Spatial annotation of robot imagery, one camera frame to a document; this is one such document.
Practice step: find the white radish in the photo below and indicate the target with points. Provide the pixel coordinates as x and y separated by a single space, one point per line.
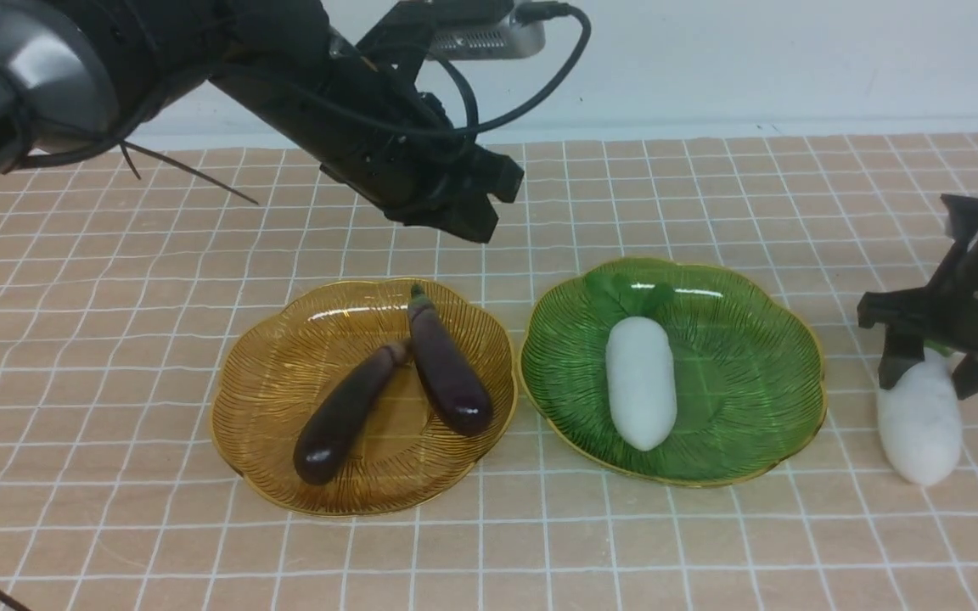
920 424
638 357

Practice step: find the amber glass plate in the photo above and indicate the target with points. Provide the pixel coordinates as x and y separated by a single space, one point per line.
278 373

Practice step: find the green glass plate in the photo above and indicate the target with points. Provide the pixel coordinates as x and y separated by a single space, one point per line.
749 374

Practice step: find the purple eggplant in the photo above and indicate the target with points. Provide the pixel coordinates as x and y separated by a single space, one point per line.
456 394
327 439

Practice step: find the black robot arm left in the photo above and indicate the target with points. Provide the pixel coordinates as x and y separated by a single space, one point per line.
77 78

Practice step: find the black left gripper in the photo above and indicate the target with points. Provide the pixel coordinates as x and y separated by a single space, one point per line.
371 130

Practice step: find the beige checkered tablecloth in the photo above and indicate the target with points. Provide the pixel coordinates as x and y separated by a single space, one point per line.
120 295

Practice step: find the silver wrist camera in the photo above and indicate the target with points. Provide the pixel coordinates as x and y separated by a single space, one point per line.
456 30

